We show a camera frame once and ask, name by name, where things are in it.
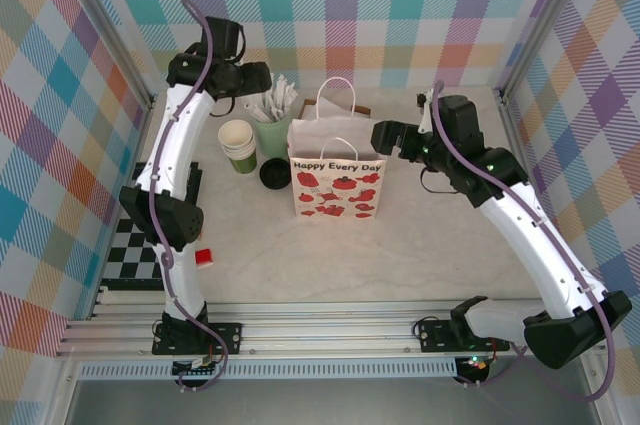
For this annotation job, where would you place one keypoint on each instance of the white red printed paper bag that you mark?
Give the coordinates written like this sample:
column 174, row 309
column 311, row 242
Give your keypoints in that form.
column 335, row 195

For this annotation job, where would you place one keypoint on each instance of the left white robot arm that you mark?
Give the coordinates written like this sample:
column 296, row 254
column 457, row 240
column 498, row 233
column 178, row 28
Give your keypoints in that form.
column 180, row 145

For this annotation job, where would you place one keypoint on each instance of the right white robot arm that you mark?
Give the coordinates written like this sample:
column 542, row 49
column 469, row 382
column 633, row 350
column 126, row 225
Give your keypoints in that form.
column 535, row 245

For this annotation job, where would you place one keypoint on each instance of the brown cardboard napkin tray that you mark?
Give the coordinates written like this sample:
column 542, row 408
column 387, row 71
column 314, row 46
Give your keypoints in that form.
column 307, row 106

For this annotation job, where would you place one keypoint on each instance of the stack of paper cups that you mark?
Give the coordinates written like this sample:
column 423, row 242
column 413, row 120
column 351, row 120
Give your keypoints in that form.
column 237, row 137

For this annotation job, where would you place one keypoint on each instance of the mint green holder cup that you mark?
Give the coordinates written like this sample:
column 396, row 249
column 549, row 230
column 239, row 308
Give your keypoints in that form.
column 272, row 137

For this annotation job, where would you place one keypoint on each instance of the black plastic cup lid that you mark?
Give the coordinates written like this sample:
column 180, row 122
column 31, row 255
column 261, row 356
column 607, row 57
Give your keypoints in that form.
column 275, row 174

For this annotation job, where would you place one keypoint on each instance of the red block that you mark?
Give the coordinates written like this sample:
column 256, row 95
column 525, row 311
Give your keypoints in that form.
column 204, row 257

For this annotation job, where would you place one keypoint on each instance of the small lit controller board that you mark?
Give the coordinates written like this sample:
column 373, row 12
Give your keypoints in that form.
column 475, row 362

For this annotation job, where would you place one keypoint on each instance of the black white checkerboard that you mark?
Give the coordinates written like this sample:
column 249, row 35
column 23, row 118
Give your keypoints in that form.
column 132, row 255

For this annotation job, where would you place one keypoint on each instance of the small green circuit board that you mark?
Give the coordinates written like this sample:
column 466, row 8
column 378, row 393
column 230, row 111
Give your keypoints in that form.
column 197, row 367

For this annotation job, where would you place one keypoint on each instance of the aluminium table edge rail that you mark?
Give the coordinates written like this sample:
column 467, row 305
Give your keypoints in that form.
column 517, row 130

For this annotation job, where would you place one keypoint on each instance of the left aluminium frame post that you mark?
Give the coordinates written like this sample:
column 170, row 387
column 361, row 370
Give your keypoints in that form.
column 107, row 20

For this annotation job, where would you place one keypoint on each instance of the aluminium frame post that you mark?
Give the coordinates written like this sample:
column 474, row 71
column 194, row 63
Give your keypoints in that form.
column 107, row 20
column 545, row 20

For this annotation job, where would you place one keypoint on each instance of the right aluminium frame post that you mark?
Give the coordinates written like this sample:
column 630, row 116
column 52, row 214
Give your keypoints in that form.
column 545, row 20

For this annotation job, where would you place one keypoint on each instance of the right black mount plate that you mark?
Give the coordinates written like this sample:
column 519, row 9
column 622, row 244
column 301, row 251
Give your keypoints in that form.
column 435, row 335

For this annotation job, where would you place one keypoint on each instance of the black mount plate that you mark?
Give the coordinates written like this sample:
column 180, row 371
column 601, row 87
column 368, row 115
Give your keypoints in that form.
column 227, row 337
column 435, row 335

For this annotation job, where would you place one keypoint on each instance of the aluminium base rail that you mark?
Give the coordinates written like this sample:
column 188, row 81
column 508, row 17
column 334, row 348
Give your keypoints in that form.
column 325, row 335

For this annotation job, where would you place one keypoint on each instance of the left black mount plate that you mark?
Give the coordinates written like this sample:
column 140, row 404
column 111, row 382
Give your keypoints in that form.
column 227, row 337

